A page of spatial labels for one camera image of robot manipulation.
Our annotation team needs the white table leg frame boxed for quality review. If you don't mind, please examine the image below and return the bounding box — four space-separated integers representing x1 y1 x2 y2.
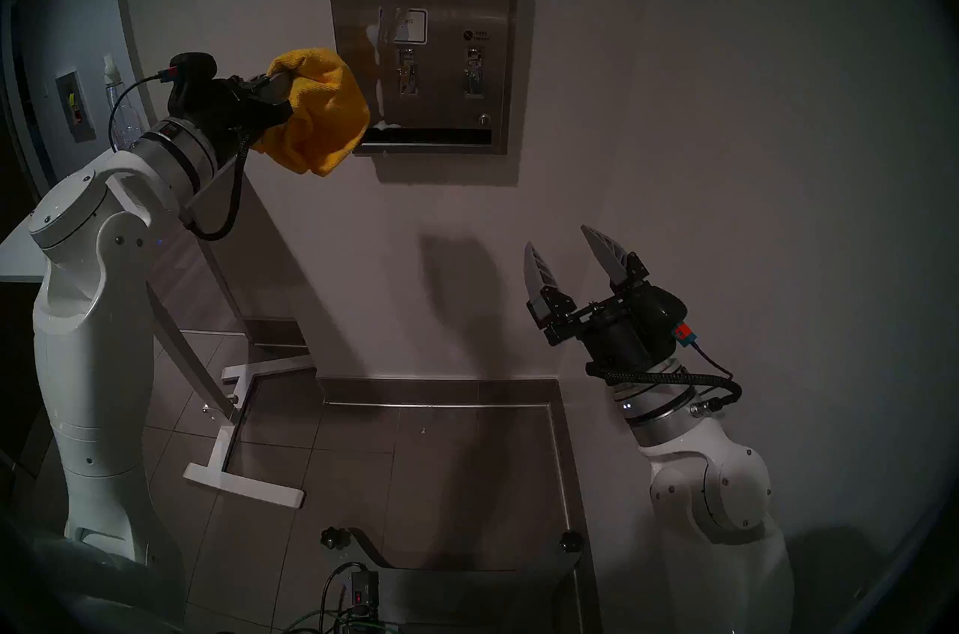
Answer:
146 280 317 510

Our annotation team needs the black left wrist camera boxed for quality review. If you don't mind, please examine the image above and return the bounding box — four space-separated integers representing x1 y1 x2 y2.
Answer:
166 52 220 109

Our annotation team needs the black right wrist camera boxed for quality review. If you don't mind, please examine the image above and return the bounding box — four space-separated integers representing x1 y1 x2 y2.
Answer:
643 284 701 350

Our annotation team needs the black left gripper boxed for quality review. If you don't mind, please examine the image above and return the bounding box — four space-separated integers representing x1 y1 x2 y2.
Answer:
169 70 295 155

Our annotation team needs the green cable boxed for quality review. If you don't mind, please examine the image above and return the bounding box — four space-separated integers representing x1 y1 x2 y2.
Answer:
285 609 398 634

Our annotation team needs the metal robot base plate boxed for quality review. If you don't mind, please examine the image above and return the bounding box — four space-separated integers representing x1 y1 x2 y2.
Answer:
352 528 585 634

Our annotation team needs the left thin camera cable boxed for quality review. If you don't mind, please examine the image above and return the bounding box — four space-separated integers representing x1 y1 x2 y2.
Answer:
107 73 172 152

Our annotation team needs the arm braided black cable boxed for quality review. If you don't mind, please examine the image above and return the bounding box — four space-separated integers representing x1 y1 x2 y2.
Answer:
586 361 744 416
178 129 249 242

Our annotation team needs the thin camera cable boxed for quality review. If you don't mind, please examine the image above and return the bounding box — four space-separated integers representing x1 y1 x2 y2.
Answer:
107 73 172 152
693 340 739 384

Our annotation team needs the black power cable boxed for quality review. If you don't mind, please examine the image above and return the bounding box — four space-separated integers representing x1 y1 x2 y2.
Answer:
322 561 368 634

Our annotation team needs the right thin camera cable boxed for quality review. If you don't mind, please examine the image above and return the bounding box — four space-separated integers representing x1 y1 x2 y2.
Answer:
693 340 739 384

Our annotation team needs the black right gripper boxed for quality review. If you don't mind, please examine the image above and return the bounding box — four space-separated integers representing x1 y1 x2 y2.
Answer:
524 225 676 381

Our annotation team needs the left arm braided black cable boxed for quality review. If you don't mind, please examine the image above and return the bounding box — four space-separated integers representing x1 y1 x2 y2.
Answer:
178 129 249 242

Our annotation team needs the black box red switch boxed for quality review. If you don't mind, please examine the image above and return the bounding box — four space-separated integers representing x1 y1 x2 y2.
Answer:
351 569 380 615

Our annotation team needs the right arm braided black cable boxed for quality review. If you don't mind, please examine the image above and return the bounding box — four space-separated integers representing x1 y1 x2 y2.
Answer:
586 361 744 416

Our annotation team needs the clear spray bottle blue liquid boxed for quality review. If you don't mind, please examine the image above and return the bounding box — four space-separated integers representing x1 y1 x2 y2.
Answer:
103 54 149 150

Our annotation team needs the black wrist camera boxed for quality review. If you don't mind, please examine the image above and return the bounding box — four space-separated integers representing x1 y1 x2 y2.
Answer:
643 284 701 350
166 52 220 109

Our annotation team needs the yellow microfibre cloth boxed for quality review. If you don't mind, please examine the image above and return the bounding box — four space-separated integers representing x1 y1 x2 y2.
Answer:
251 46 372 178

